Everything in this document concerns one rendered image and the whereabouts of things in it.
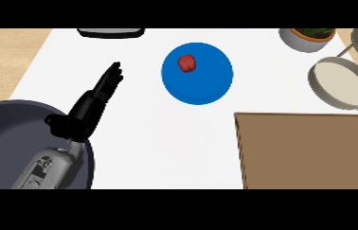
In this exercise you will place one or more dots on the grey potted plant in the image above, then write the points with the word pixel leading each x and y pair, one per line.
pixel 308 38

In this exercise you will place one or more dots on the dark grey round tray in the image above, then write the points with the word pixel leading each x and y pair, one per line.
pixel 18 129

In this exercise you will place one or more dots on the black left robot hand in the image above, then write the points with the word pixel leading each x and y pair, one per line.
pixel 89 106

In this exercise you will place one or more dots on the brown cutting board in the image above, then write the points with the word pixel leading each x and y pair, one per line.
pixel 300 151

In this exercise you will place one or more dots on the black flat appliance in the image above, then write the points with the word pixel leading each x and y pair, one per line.
pixel 111 32

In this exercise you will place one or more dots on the red vegetable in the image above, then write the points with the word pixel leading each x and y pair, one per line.
pixel 186 63

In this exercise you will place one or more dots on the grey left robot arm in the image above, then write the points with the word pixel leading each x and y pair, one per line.
pixel 46 170

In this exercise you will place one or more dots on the grey pan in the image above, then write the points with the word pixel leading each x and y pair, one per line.
pixel 336 82

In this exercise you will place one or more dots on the blue round plate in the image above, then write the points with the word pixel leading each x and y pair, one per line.
pixel 197 73

